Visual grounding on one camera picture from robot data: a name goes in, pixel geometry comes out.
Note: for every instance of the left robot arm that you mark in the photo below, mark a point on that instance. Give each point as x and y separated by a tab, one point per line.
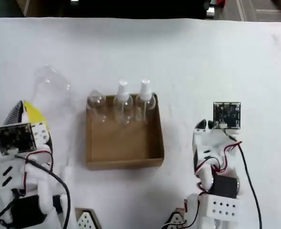
45	210

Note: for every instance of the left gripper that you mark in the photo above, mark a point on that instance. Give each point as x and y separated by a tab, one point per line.
35	167

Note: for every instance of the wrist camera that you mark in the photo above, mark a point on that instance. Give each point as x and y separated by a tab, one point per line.
15	138
227	115

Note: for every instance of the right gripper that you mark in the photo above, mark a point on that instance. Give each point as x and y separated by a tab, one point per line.
212	148

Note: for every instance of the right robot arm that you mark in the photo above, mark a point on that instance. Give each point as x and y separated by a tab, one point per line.
223	190

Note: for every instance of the white spray top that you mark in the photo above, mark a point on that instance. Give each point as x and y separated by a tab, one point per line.
145	88
122	89

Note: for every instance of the clear plastic spray bottle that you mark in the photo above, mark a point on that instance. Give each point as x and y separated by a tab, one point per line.
123	112
144	107

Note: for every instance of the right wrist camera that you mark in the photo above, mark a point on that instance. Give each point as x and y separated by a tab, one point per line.
227	115

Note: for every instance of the brown cardboard box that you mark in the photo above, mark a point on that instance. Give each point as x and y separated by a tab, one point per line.
121	145

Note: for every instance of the clear bottle without top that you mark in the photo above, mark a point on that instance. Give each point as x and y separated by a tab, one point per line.
58	87
97	107
46	71

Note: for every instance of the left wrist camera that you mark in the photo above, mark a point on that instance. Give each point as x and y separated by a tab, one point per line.
15	138

